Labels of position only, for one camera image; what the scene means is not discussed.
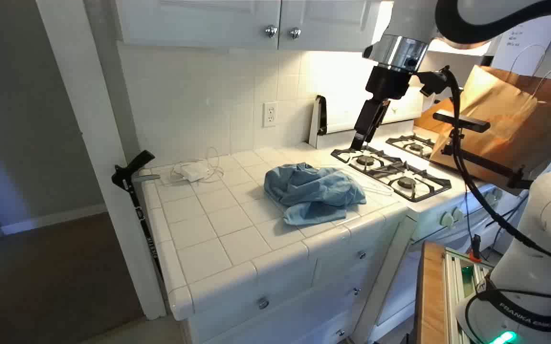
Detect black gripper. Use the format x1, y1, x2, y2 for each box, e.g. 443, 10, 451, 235
350, 63, 417, 153

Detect blue cloth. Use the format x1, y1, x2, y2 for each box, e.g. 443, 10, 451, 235
262, 163, 367, 230

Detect black stove burner grate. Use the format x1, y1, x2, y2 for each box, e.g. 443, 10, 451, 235
384, 132, 440, 161
329, 144, 453, 205

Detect black white flat panel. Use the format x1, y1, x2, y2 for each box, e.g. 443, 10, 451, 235
306, 94, 329, 149

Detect white gas stove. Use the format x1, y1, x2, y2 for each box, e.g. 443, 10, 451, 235
315, 86, 531, 256

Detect wooden cutting board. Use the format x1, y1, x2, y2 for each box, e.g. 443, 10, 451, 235
413, 63, 551, 189

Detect white paper sheet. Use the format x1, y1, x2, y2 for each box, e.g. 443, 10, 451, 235
497, 16, 551, 75

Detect white rag on counter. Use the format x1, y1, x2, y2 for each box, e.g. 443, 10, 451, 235
170, 159, 223, 186

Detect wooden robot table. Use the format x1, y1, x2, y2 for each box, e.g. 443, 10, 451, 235
415, 241, 482, 344

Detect white lower drawer cabinet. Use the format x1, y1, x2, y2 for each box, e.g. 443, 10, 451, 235
185, 216, 417, 344

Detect white upper kitchen cabinet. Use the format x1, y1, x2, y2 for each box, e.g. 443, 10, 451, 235
112, 0, 378, 54

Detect black folded tripod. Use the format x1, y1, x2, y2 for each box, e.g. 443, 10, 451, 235
109, 149, 166, 283

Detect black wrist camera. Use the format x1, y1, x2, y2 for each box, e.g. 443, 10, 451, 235
415, 67, 457, 100

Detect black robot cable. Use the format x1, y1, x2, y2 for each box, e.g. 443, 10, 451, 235
440, 63, 551, 270

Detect black camera mount bars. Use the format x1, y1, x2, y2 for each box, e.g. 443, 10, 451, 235
432, 109, 533, 191

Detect white wall outlet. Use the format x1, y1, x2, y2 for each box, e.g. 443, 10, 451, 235
260, 102, 279, 130

